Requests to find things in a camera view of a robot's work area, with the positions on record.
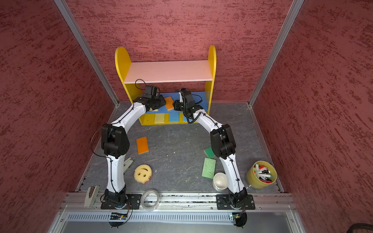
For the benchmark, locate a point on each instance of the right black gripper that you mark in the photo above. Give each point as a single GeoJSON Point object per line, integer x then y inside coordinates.
{"type": "Point", "coordinates": [178, 107]}

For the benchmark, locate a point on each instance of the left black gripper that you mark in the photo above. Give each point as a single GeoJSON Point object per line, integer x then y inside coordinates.
{"type": "Point", "coordinates": [162, 102]}

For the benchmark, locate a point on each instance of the orange sponge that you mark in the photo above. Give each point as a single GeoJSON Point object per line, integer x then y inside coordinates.
{"type": "Point", "coordinates": [169, 103]}
{"type": "Point", "coordinates": [142, 145]}

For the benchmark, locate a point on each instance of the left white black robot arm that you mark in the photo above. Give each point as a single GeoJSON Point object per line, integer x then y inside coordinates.
{"type": "Point", "coordinates": [115, 143]}

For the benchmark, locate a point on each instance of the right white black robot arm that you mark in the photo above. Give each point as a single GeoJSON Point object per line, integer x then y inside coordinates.
{"type": "Point", "coordinates": [222, 143]}

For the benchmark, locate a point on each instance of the pink upper shelf board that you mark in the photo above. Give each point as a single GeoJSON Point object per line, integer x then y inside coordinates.
{"type": "Point", "coordinates": [171, 71]}

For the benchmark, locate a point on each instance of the yellow shelf unit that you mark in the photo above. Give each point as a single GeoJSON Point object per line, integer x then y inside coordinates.
{"type": "Point", "coordinates": [123, 62]}

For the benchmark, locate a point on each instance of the green scrub sponge dark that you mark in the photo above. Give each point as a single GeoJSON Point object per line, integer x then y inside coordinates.
{"type": "Point", "coordinates": [209, 152]}

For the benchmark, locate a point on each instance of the grey stapler on table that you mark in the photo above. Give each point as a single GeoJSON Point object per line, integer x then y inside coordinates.
{"type": "Point", "coordinates": [127, 164]}

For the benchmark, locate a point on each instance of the light green sponge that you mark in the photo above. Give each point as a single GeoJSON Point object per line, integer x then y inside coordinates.
{"type": "Point", "coordinates": [209, 168]}

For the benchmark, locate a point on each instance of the yellow smiley face sponge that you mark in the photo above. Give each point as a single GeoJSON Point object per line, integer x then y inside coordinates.
{"type": "Point", "coordinates": [143, 174]}

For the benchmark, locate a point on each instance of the white ceramic mug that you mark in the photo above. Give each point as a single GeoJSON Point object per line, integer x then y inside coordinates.
{"type": "Point", "coordinates": [220, 182]}

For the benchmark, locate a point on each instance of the clear tape roll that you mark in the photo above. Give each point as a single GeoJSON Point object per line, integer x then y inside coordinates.
{"type": "Point", "coordinates": [150, 200]}

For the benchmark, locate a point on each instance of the yellow cup with pens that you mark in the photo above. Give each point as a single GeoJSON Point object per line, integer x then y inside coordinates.
{"type": "Point", "coordinates": [261, 175]}

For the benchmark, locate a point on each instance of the beige stapler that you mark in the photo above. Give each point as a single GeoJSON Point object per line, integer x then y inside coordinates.
{"type": "Point", "coordinates": [91, 195]}

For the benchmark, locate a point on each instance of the aluminium rail front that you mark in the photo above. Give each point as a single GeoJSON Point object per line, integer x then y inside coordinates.
{"type": "Point", "coordinates": [192, 202]}

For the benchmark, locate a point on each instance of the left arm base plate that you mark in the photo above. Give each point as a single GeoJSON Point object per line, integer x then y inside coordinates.
{"type": "Point", "coordinates": [131, 201]}

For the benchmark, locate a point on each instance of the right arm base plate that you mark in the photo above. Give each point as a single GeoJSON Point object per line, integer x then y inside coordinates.
{"type": "Point", "coordinates": [227, 202]}

